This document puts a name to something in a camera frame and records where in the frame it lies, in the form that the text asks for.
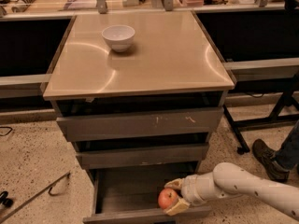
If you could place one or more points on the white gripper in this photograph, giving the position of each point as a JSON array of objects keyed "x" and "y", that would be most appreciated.
[{"x": 189, "y": 188}]

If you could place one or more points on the red apple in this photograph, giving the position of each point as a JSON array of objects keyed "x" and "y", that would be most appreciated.
[{"x": 166, "y": 198}]

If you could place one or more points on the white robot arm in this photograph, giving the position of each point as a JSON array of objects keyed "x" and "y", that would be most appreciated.
[{"x": 227, "y": 180}]

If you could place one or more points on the middle grey drawer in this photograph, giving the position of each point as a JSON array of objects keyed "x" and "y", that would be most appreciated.
[{"x": 141, "y": 156}]

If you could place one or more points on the grey drawer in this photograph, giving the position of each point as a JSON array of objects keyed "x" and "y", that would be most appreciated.
[
  {"x": 141, "y": 156},
  {"x": 129, "y": 195},
  {"x": 140, "y": 124}
]

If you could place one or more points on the bottom grey drawer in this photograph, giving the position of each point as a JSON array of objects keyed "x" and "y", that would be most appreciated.
[{"x": 129, "y": 195}]

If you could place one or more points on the top grey drawer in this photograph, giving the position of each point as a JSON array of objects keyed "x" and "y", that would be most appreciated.
[{"x": 140, "y": 124}]

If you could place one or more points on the grey drawer cabinet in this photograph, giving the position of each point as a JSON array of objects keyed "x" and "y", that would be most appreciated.
[{"x": 170, "y": 66}]

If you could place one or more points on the brown shoe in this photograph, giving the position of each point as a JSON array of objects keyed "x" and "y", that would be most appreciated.
[{"x": 265, "y": 156}]

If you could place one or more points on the jeans leg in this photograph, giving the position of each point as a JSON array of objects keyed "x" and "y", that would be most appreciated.
[{"x": 288, "y": 155}]

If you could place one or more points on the metal rod with hook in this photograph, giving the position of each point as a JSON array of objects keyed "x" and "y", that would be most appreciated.
[{"x": 47, "y": 189}]

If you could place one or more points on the white bowl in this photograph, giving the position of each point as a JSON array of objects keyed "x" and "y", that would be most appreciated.
[{"x": 119, "y": 37}]

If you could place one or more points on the black object on floor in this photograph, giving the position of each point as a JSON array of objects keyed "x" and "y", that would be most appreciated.
[{"x": 4, "y": 200}]

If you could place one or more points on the black table leg frame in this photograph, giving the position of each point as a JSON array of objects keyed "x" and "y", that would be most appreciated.
[{"x": 287, "y": 86}]

